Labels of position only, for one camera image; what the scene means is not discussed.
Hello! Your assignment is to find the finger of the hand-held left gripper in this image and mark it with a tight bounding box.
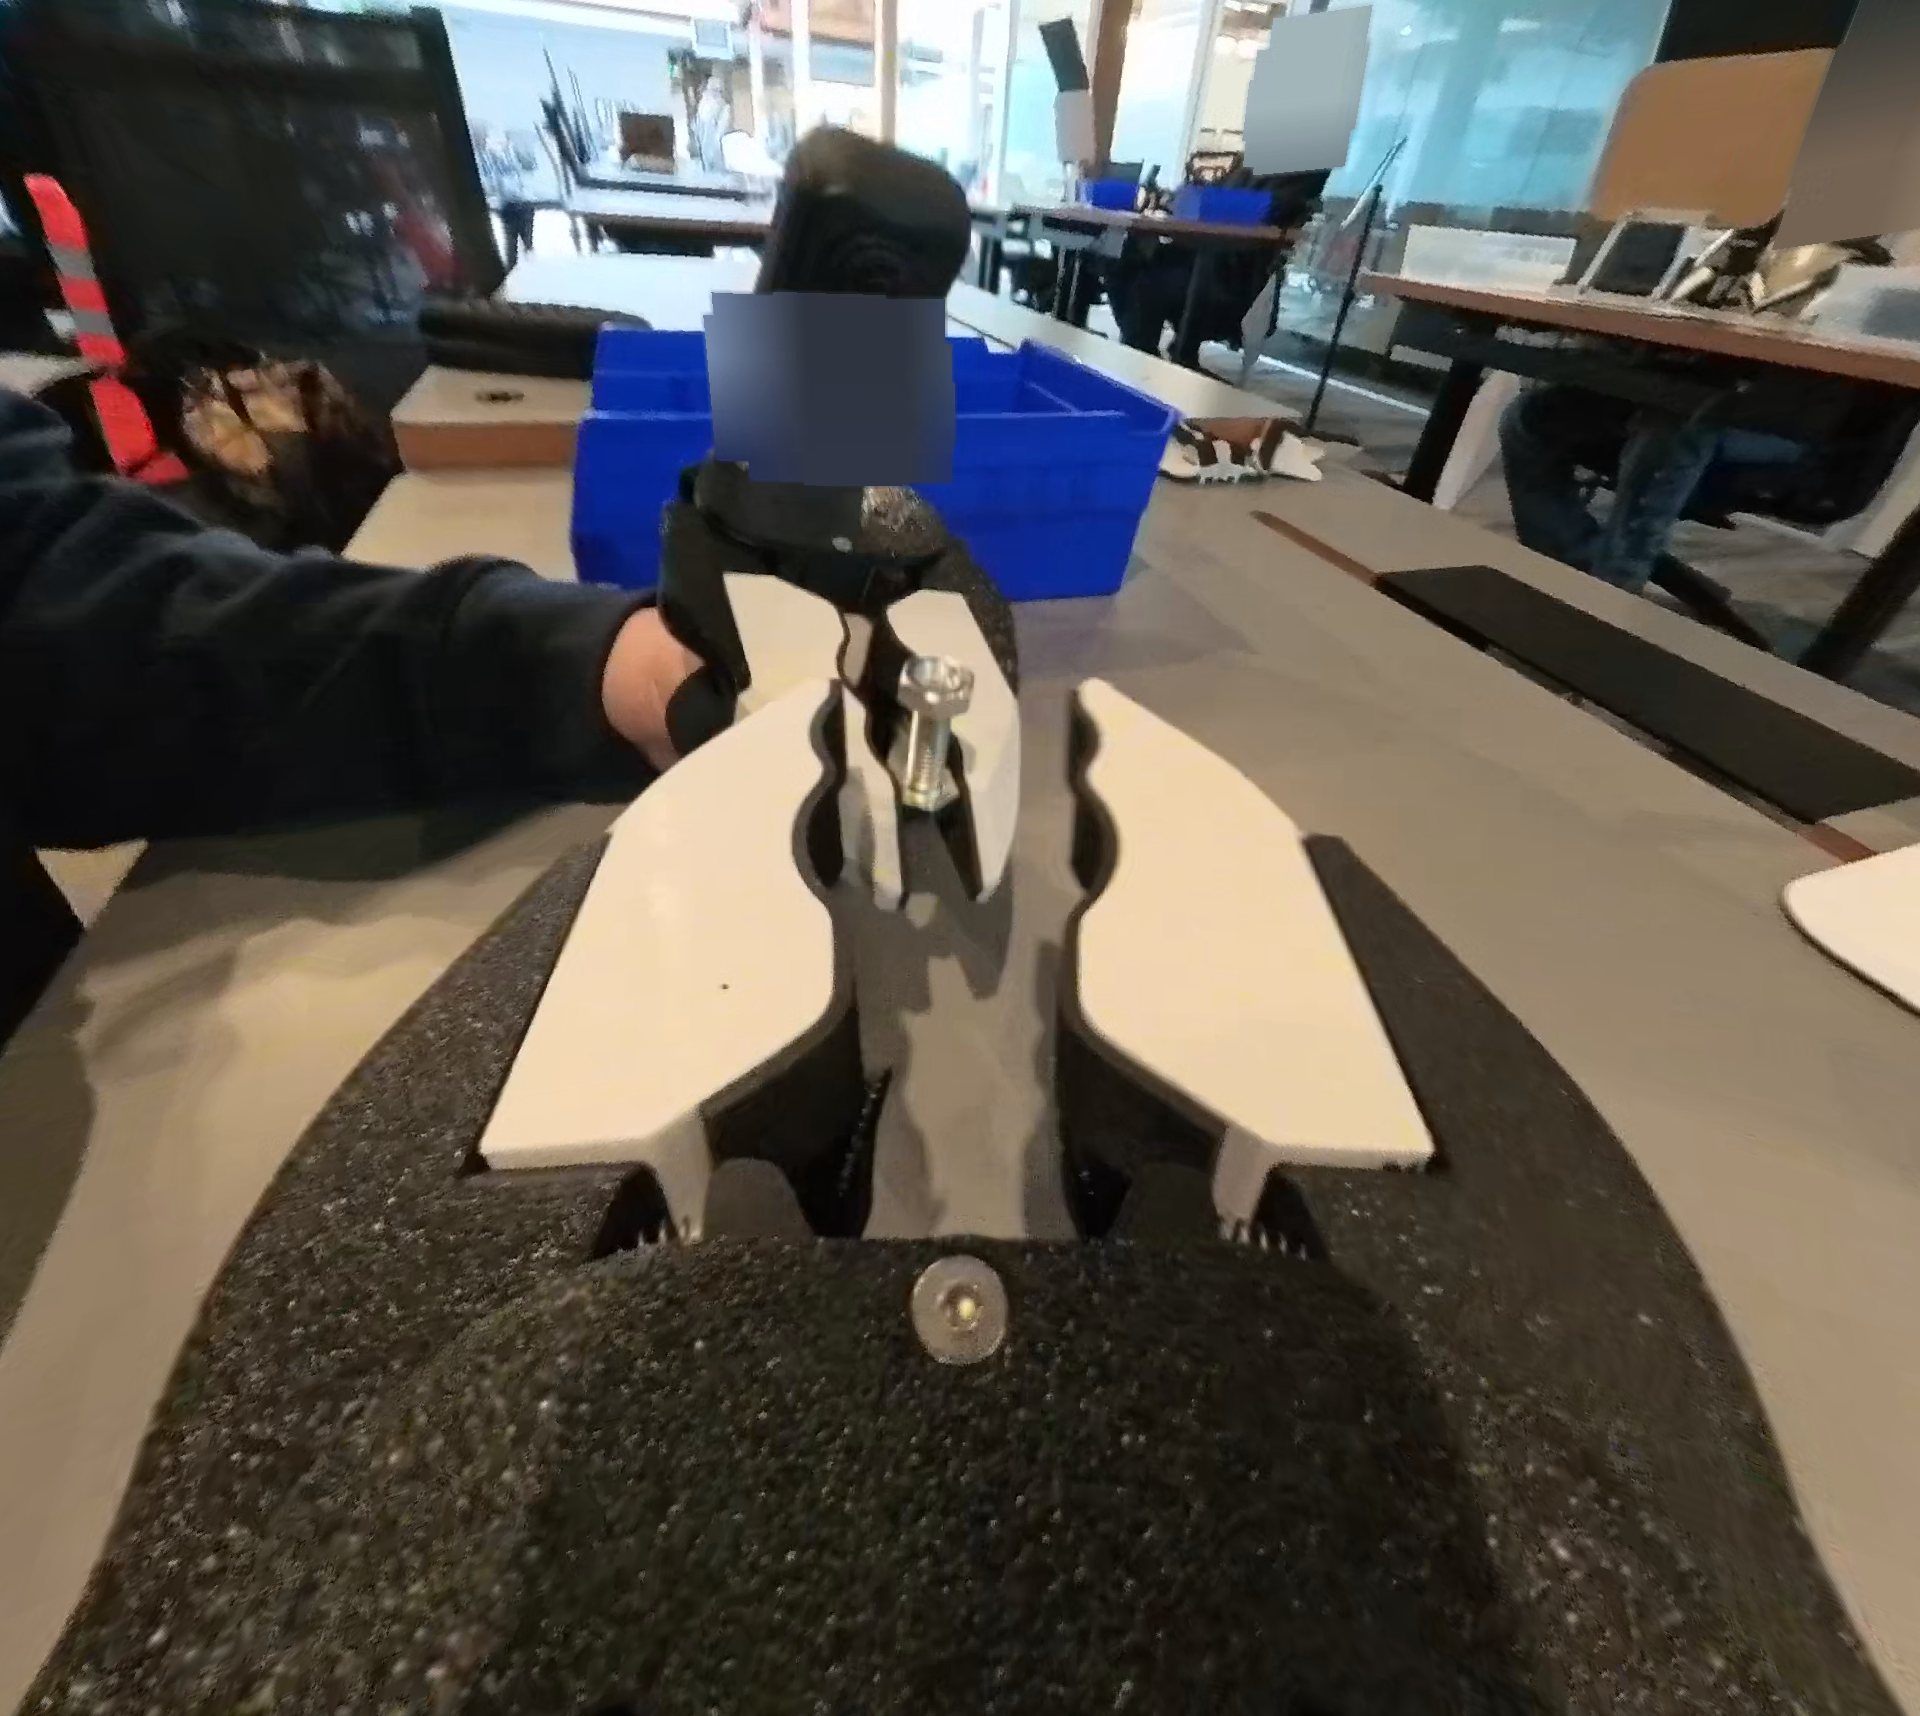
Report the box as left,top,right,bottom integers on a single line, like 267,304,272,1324
882,589,1028,908
727,571,914,918

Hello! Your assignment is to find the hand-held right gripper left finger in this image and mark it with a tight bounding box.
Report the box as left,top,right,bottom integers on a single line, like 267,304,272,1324
477,676,871,1251

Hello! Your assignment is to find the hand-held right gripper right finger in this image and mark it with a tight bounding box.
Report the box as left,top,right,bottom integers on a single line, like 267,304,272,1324
1055,676,1440,1251

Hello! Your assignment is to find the silver hex bolt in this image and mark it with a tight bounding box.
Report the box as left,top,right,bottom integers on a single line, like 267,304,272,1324
894,656,981,816

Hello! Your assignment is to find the blue plastic bin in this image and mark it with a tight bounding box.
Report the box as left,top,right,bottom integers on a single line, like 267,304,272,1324
572,320,1180,605

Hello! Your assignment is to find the person's left forearm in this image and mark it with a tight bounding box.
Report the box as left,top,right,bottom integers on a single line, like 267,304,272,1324
0,388,663,848

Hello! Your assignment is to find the person's left hand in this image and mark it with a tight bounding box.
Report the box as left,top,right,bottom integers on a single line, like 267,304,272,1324
603,607,711,770

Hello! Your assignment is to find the dark office table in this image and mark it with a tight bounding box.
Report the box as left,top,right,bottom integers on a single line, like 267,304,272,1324
1008,198,1296,324

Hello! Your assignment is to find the black desk mat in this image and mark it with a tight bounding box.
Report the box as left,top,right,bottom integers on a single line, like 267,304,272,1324
1376,564,1920,828

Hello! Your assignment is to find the dark patterned bag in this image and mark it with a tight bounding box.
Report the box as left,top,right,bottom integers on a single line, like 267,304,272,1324
165,343,397,552

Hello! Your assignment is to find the black mesh office chair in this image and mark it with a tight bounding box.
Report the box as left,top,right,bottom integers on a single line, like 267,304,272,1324
0,0,655,387

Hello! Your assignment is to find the red reflective vest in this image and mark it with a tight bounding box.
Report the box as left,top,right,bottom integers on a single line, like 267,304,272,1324
22,170,152,489

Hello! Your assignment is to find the wooden top desk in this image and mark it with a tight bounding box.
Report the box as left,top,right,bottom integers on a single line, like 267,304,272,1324
1355,268,1920,684

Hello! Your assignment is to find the small dark tablet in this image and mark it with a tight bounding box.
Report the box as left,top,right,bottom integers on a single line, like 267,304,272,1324
1587,220,1694,299

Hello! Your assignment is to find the brown cardboard box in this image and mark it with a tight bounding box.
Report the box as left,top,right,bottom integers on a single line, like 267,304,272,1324
1587,48,1841,228

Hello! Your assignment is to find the silver monitor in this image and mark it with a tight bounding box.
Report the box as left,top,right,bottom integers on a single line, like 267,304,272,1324
1775,0,1920,252

